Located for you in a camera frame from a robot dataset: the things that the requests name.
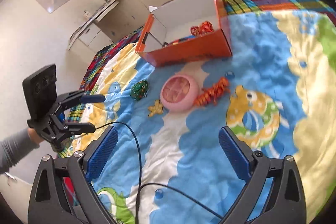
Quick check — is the orange cardboard shoe box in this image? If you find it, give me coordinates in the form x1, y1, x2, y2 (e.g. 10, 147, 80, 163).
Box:
135, 0, 232, 68

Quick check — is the grey sleeved left forearm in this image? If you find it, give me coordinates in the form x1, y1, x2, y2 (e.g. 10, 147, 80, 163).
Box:
0, 128, 39, 174

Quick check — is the person left hand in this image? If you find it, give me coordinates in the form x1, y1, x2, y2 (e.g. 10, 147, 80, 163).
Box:
27, 128, 44, 145

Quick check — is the green tin frog toy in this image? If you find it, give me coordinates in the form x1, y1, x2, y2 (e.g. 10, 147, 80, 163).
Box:
130, 80, 149, 101

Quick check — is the pink round toy case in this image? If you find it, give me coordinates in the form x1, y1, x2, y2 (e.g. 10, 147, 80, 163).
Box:
160, 75, 199, 112

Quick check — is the red embroidered tassel pouch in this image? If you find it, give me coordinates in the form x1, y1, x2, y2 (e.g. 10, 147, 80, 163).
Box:
190, 21, 214, 36

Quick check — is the blue red toy car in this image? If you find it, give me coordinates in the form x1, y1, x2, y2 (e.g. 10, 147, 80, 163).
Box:
163, 35, 195, 47

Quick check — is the white desk cabinet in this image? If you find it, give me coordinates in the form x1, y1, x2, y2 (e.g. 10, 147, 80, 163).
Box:
68, 0, 173, 63

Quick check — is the plaid bed sheet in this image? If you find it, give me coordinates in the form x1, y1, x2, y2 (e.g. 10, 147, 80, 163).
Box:
80, 0, 335, 94

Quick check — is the cartoon sea blanket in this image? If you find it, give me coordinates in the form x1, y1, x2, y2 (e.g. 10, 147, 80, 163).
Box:
65, 10, 335, 223

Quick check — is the orange striped shrimp toy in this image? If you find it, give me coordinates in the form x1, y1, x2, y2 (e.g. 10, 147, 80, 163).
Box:
193, 77, 230, 106

